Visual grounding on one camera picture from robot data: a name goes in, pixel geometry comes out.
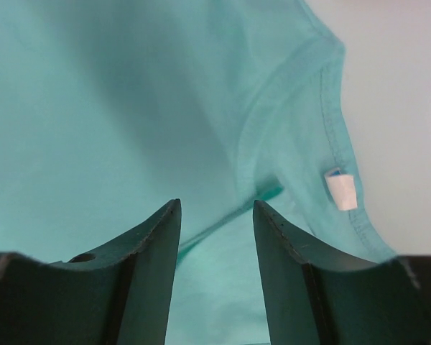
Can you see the teal t-shirt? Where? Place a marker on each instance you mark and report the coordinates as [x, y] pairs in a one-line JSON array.
[[108, 109]]

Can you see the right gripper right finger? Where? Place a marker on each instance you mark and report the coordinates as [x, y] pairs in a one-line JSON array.
[[317, 294]]

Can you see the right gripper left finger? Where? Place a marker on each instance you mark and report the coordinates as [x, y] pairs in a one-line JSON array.
[[117, 293]]

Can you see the white neck label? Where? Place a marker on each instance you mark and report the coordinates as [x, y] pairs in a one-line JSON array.
[[342, 188]]

